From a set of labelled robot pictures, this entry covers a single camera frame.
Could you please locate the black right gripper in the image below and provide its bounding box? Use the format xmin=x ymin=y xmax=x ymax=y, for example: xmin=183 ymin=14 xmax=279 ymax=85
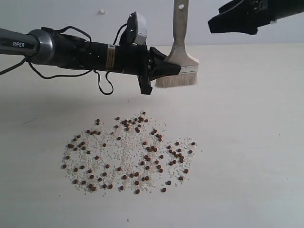
xmin=208 ymin=0 xmax=273 ymax=35

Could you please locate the wooden paint brush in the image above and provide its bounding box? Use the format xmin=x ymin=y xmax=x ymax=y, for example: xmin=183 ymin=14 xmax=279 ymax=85
xmin=155 ymin=0 xmax=200 ymax=88

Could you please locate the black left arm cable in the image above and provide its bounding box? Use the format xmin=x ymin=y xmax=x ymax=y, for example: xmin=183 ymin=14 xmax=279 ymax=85
xmin=0 ymin=26 xmax=130 ymax=95

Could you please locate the pile of rice and pellets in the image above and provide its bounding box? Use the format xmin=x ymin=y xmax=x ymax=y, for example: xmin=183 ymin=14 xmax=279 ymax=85
xmin=60 ymin=111 xmax=198 ymax=194

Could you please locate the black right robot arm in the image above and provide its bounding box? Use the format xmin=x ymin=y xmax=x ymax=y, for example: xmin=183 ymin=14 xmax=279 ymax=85
xmin=208 ymin=0 xmax=304 ymax=35

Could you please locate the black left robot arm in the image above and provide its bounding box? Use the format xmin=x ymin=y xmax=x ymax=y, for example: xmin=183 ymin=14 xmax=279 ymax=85
xmin=0 ymin=26 xmax=181 ymax=95

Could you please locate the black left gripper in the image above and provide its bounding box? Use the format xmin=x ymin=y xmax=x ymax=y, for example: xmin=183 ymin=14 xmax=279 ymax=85
xmin=105 ymin=44 xmax=181 ymax=95

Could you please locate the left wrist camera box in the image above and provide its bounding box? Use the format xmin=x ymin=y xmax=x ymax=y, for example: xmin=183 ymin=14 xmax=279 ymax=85
xmin=126 ymin=11 xmax=148 ymax=46

